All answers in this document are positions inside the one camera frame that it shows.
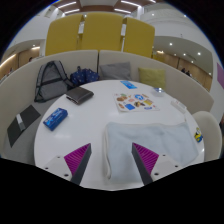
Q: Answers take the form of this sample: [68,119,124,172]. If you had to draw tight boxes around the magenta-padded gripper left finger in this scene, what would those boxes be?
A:
[42,142,93,186]

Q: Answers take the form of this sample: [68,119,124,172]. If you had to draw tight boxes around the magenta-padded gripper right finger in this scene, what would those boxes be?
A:
[131,142,184,186]

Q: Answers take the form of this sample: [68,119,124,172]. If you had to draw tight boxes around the light grey towel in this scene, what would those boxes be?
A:
[102,121,201,185]

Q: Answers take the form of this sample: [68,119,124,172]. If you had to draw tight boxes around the blue rectangular box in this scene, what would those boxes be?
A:
[42,107,69,132]

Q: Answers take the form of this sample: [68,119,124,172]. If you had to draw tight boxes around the white sticker sheet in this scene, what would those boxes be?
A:
[113,92,160,113]

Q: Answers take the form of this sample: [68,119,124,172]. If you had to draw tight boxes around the white flat box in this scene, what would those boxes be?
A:
[170,99,188,114]

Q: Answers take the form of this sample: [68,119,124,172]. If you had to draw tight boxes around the dark grey laptop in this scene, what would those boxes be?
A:
[6,104,42,148]

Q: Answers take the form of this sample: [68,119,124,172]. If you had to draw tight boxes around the dark grey wallet pouch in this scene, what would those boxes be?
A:
[65,86,95,106]

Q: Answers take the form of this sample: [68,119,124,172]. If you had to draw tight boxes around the white round chair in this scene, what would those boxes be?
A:
[191,110,224,163]

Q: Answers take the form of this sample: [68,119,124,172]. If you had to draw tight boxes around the small clear blue-printed box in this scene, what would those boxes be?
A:
[152,87,166,98]

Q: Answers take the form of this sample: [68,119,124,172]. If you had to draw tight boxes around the blue card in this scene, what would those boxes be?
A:
[119,80,138,90]

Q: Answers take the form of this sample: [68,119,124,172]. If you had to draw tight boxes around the yellow-green cushion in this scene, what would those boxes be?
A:
[137,67,167,90]

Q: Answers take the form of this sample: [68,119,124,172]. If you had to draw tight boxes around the grey backpack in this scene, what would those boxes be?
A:
[33,60,75,103]

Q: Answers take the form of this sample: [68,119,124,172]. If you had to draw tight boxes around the dark blue patterned bag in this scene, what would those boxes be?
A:
[69,65,100,87]

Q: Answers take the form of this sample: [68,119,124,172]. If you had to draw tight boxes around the cream curved sofa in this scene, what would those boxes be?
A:
[0,49,215,158]

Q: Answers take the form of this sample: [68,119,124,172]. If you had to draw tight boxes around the grey cushion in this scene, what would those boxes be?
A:
[98,61,133,82]

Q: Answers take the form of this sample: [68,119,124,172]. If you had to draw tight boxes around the person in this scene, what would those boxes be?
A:
[181,67,193,78]

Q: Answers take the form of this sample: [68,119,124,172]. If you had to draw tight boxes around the yellow partition panel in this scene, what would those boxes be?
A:
[122,17,156,58]
[44,13,84,57]
[80,12,125,52]

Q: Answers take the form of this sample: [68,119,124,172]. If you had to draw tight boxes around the ceiling strip lights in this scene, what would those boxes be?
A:
[56,0,158,16]

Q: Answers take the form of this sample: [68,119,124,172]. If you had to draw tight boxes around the purple wall panel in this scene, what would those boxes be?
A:
[216,62,224,90]

